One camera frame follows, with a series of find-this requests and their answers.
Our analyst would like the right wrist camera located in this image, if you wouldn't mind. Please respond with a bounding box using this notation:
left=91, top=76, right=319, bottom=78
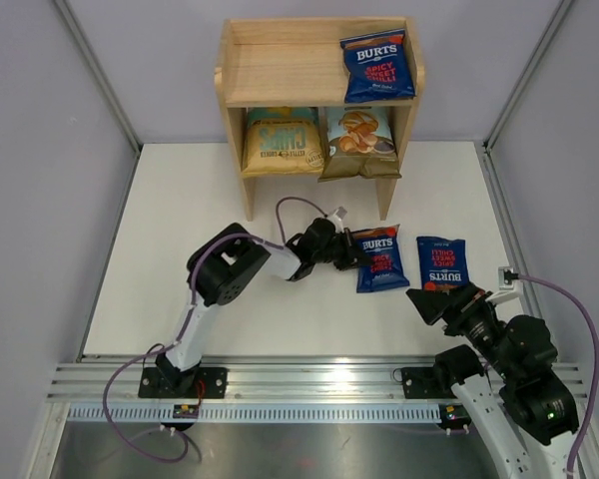
left=486, top=266, right=523, bottom=306

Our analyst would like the light blue cassava chips bag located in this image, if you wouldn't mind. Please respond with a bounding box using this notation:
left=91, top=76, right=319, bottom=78
left=319, top=106, right=401, bottom=182

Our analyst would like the blue burts chips bag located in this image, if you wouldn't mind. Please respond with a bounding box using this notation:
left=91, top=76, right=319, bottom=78
left=416, top=237, right=469, bottom=291
left=339, top=29, right=415, bottom=104
left=356, top=225, right=410, bottom=293

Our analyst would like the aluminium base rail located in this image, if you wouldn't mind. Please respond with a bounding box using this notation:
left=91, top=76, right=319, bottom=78
left=47, top=354, right=590, bottom=406

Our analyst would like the aluminium frame post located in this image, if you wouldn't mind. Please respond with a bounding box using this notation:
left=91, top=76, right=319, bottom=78
left=482, top=0, right=577, bottom=155
left=51, top=0, right=143, bottom=158

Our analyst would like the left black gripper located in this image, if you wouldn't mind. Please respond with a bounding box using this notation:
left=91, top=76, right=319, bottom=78
left=312, top=228, right=373, bottom=271

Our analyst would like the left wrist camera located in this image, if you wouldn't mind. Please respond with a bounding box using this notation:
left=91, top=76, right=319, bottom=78
left=325, top=207, right=347, bottom=234

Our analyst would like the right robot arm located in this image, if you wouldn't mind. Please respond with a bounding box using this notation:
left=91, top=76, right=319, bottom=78
left=400, top=270, right=579, bottom=478

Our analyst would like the white slotted cable duct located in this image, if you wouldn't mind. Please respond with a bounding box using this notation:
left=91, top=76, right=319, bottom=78
left=68, top=402, right=441, bottom=424

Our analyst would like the left aluminium frame post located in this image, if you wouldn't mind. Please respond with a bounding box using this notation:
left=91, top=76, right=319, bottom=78
left=51, top=0, right=143, bottom=158

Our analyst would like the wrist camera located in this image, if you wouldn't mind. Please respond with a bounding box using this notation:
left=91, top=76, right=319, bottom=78
left=486, top=266, right=523, bottom=306
left=325, top=207, right=347, bottom=234

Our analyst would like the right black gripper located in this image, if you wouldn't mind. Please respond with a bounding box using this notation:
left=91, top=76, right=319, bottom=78
left=407, top=278, right=518, bottom=380

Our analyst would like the right aluminium frame post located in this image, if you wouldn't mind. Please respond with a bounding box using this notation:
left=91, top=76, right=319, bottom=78
left=482, top=0, right=577, bottom=155

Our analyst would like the tan kettle chips bag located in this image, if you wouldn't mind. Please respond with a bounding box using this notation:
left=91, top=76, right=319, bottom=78
left=242, top=107, right=324, bottom=178

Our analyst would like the wooden two-tier shelf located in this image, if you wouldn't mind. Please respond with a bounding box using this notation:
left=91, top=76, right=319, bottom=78
left=213, top=16, right=427, bottom=223

